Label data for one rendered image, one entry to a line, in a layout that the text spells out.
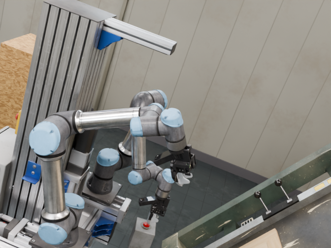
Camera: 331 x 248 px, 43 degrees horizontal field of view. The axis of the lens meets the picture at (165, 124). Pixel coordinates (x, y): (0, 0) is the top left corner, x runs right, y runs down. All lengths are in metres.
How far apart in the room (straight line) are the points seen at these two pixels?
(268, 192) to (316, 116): 2.98
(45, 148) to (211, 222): 1.18
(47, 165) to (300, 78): 3.87
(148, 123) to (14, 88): 2.35
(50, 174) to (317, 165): 1.38
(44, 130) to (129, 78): 3.79
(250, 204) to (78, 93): 1.15
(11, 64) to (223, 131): 2.77
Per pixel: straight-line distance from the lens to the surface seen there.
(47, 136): 1.64
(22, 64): 3.65
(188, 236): 2.54
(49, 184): 1.75
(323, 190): 2.18
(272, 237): 2.13
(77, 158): 2.12
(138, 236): 2.48
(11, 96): 3.79
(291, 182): 2.40
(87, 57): 1.84
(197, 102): 5.26
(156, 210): 2.41
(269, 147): 5.40
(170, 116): 1.48
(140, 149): 2.20
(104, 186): 2.42
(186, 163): 1.61
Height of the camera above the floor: 2.43
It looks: 23 degrees down
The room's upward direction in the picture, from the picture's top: 20 degrees clockwise
